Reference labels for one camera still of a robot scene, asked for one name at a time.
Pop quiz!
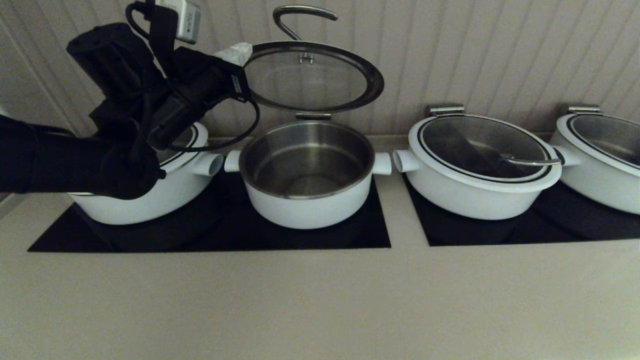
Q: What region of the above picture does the small white pot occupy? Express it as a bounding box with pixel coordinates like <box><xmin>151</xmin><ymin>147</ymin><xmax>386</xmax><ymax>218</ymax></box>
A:
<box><xmin>224</xmin><ymin>119</ymin><xmax>392</xmax><ymax>230</ymax></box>

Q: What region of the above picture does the large white pot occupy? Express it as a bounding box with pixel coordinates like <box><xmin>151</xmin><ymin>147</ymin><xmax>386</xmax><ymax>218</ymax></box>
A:
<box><xmin>549</xmin><ymin>115</ymin><xmax>640</xmax><ymax>216</ymax></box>
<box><xmin>67</xmin><ymin>122</ymin><xmax>224</xmax><ymax>226</ymax></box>
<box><xmin>392</xmin><ymin>117</ymin><xmax>562</xmax><ymax>221</ymax></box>

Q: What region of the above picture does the glass lid white rim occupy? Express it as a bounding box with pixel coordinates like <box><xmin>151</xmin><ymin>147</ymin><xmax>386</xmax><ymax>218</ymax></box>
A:
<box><xmin>556</xmin><ymin>114</ymin><xmax>640</xmax><ymax>178</ymax></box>
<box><xmin>157</xmin><ymin>122</ymin><xmax>209</xmax><ymax>168</ymax></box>
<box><xmin>243</xmin><ymin>5</ymin><xmax>385</xmax><ymax>113</ymax></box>

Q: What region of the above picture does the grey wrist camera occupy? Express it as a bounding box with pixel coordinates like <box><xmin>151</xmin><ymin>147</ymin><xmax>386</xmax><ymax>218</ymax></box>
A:
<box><xmin>155</xmin><ymin>0</ymin><xmax>202</xmax><ymax>45</ymax></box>

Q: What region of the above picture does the black cable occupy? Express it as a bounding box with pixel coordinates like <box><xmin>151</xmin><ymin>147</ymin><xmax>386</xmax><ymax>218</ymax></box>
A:
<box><xmin>167</xmin><ymin>97</ymin><xmax>261</xmax><ymax>153</ymax></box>

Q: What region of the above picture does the black glass cooktop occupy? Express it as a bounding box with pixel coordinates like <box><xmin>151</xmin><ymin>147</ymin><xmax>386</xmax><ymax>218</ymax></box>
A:
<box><xmin>402</xmin><ymin>175</ymin><xmax>640</xmax><ymax>247</ymax></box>
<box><xmin>27</xmin><ymin>172</ymin><xmax>392</xmax><ymax>252</ymax></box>

